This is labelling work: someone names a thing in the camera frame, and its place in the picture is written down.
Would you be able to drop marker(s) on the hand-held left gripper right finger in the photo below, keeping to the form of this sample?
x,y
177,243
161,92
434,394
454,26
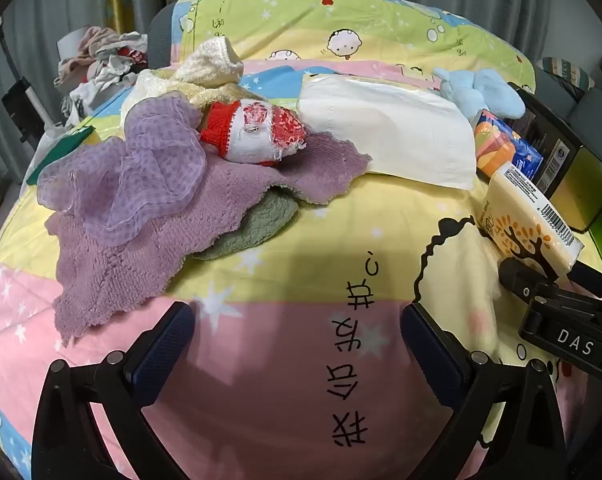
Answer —
x,y
433,350

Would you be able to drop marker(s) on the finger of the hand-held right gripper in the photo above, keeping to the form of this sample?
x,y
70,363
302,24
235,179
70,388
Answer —
x,y
598,277
516,272

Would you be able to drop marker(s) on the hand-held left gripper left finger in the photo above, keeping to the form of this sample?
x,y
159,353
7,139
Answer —
x,y
163,345

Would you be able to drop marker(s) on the yellow tree print tissue pack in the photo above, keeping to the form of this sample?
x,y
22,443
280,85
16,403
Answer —
x,y
526,215

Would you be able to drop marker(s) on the light blue plush toy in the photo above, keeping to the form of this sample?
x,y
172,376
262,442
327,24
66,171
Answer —
x,y
481,90

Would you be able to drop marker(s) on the red and white knit sock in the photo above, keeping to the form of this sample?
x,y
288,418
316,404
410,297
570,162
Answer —
x,y
251,132

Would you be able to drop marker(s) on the purple fluffy towel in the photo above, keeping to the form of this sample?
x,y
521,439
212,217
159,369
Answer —
x,y
131,270

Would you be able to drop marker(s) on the black and yellow box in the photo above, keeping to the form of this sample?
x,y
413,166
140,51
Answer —
x,y
581,180

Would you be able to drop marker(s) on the orange and blue tissue pack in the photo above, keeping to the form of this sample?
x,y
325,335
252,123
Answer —
x,y
501,147

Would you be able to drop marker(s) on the cartoon printed blanket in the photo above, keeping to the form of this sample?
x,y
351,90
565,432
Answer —
x,y
291,270

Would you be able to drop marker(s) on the green fluffy cloth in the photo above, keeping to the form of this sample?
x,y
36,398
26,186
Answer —
x,y
261,222

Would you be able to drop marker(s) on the grey blue sofa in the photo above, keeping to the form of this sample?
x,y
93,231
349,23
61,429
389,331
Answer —
x,y
598,100

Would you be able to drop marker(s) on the purple mesh bath pouf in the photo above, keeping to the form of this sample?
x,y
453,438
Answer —
x,y
131,170

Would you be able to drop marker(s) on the large white tissue pack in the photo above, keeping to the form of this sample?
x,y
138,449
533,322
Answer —
x,y
391,125

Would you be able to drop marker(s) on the patterned sofa cushion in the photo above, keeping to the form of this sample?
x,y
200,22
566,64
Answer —
x,y
563,72

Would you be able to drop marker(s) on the dark green cloth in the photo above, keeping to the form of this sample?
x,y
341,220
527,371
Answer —
x,y
63,147

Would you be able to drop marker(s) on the stick vacuum cleaner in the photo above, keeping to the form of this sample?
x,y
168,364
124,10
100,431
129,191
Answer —
x,y
23,105

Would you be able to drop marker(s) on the cream towel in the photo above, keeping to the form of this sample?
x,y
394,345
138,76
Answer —
x,y
216,65

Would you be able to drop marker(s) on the pile of clothes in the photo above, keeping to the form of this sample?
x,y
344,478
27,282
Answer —
x,y
106,60

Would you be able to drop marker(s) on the grey cushion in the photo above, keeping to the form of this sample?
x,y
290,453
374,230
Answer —
x,y
161,35

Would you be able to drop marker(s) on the grey curtain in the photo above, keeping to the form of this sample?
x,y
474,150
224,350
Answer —
x,y
46,15

